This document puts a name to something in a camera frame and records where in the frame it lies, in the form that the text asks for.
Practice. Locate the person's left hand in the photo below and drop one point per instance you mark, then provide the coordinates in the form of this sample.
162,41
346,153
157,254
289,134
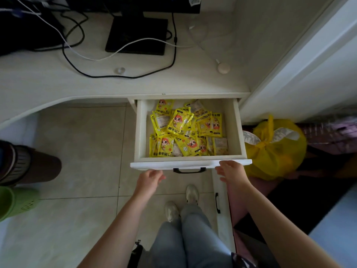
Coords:
147,182

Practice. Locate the person's right hand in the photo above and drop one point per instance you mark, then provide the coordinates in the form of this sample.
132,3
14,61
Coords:
234,174

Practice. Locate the person's right thumb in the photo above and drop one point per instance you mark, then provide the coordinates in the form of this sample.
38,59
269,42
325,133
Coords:
220,173

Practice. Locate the person's left fingers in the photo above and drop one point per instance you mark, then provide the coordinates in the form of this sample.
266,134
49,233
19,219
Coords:
157,175

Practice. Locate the person's right forearm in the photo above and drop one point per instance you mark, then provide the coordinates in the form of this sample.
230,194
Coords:
273,228

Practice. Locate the person's left forearm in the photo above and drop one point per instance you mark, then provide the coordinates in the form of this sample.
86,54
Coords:
117,231

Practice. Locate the person's right white shoe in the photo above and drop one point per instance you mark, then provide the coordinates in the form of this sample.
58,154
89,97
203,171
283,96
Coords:
192,193

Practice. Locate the person's white shoe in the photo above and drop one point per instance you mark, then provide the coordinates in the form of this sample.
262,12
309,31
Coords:
192,193
171,211

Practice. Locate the person's left white shoe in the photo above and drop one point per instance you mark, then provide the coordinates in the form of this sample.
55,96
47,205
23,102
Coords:
171,211

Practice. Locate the white cabinet front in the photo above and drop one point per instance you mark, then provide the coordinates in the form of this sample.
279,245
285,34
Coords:
223,217

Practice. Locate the white wooden drawer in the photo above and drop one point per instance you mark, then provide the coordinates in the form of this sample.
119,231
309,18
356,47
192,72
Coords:
237,128

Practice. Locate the pile of yellow snack packets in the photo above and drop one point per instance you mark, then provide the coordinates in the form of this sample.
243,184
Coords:
184,133

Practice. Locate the yellow plastic bag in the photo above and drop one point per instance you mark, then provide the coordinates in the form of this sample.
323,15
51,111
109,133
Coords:
276,156

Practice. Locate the person's legs in jeans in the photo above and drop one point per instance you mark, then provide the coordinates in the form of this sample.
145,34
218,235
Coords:
189,240

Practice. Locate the white paper receipt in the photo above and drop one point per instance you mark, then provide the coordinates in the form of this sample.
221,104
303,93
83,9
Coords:
284,133

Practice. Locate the small clear plastic knob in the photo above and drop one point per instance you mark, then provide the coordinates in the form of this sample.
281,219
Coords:
120,70

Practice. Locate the pink storage rack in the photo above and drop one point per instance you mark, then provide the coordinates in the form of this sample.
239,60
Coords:
332,131

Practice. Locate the brown cylindrical bin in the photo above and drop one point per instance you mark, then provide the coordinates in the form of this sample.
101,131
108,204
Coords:
36,164

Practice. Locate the light blue bed sheet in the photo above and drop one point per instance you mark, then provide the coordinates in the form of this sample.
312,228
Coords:
337,228

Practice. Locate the black monitor stand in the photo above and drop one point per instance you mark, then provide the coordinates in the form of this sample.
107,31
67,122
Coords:
136,36

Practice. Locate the green plastic basket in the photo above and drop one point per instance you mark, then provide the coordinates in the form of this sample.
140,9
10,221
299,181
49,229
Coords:
16,202

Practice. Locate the black monitor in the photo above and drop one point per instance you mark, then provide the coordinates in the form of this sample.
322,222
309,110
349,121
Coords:
161,4

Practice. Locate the black bag on desk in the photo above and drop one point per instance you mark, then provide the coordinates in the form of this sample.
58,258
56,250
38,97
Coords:
25,30

